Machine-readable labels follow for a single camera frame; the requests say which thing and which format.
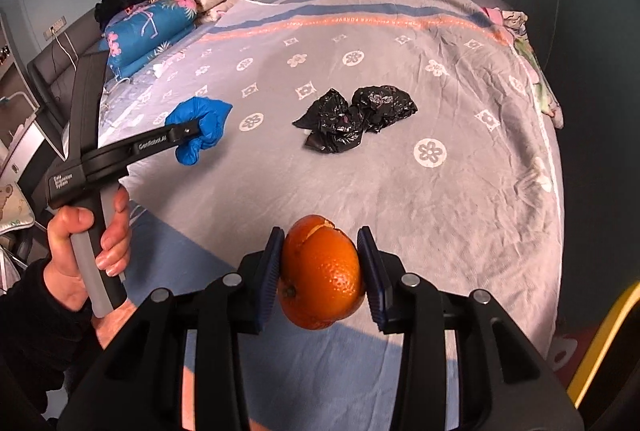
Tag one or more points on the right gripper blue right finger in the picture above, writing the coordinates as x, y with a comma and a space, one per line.
374, 276

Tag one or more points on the blue floral folded quilt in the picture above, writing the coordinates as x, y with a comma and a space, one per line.
139, 34

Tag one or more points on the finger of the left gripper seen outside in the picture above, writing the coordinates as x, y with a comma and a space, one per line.
179, 133

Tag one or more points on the person's left hand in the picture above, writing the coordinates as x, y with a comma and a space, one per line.
61, 275

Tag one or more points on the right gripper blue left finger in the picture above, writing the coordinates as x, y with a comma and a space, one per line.
267, 277

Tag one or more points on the pink floral cloth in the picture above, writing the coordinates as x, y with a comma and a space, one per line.
513, 24

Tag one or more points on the grey upholstered headboard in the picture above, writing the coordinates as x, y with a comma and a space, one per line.
51, 73

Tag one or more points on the black plastic bag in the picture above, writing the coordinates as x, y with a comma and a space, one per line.
333, 125
382, 106

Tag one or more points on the grey patterned bed sheet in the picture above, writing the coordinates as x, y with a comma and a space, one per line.
467, 191

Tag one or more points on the blue rubber glove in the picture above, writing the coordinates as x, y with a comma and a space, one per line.
211, 115

